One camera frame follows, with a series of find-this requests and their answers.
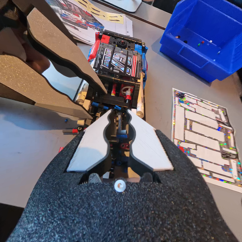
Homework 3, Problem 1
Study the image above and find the wooden document stand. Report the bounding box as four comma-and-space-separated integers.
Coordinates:
103, 0, 142, 13

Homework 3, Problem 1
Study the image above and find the instruction booklet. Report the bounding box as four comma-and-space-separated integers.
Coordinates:
45, 0, 133, 46

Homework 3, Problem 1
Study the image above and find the toy brick race car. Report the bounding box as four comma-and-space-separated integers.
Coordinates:
62, 29, 150, 176

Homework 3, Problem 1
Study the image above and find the blue plastic bin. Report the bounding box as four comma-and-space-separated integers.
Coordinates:
159, 0, 242, 83

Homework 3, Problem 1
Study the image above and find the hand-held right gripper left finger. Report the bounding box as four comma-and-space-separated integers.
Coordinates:
66, 109, 112, 172

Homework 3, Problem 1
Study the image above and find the person's left hand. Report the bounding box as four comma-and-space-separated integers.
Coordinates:
24, 36, 51, 74

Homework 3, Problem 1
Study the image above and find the holographic sticker sheet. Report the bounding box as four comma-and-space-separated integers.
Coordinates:
171, 87, 242, 193

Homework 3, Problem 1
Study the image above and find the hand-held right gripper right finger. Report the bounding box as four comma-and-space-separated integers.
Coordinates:
128, 109, 174, 172

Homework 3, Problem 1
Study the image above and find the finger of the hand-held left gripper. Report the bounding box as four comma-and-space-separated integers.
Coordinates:
10, 0, 108, 95
0, 54, 93, 120

